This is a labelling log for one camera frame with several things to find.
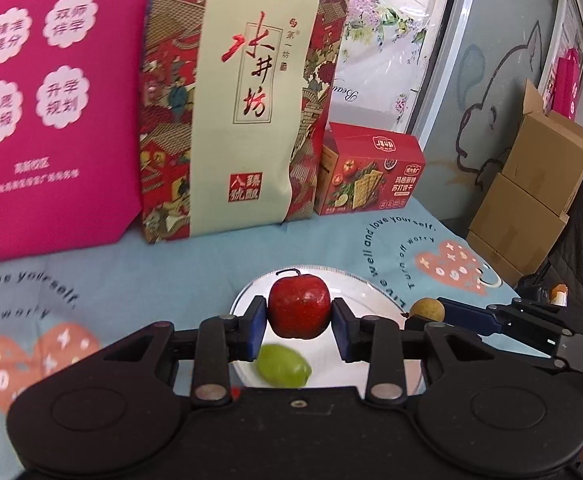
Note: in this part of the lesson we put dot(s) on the patterned liquor gift bag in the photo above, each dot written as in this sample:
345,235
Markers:
235,98

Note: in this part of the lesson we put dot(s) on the small brown longan fruit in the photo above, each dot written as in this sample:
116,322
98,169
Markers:
429,308

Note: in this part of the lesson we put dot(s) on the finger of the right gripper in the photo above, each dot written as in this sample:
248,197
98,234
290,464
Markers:
477,320

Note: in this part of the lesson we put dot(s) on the light blue printed tablecloth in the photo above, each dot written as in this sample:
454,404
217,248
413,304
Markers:
58,308

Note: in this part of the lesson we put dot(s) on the floral plastic sheet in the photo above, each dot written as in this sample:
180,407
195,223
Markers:
384,55

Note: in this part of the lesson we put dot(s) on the light green pear fruit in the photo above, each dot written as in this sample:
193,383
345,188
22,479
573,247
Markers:
282,367

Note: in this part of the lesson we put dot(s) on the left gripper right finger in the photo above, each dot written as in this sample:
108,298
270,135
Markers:
382,344

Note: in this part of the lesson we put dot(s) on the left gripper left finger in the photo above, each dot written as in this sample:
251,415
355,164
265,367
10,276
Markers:
155,352

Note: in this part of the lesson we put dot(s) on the red cracker box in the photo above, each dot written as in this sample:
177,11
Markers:
365,169

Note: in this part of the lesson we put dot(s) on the stacked cardboard boxes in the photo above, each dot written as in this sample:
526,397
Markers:
526,208

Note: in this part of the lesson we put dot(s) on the magenta tote bag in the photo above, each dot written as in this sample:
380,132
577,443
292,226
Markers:
69,109

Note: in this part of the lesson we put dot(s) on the red apple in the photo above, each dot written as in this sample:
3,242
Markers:
298,305

